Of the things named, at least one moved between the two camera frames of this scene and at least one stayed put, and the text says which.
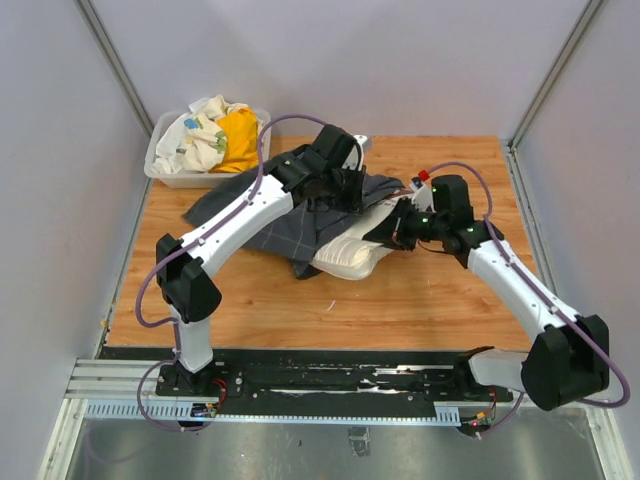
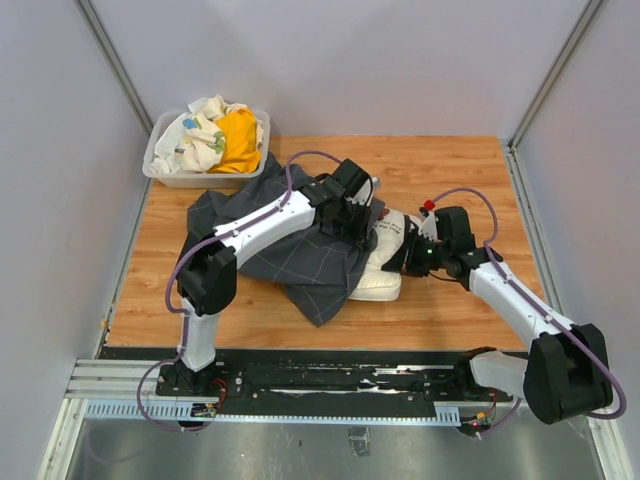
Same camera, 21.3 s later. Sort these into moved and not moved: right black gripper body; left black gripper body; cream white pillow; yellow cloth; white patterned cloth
Moved: right black gripper body; cream white pillow; left black gripper body
Not moved: white patterned cloth; yellow cloth
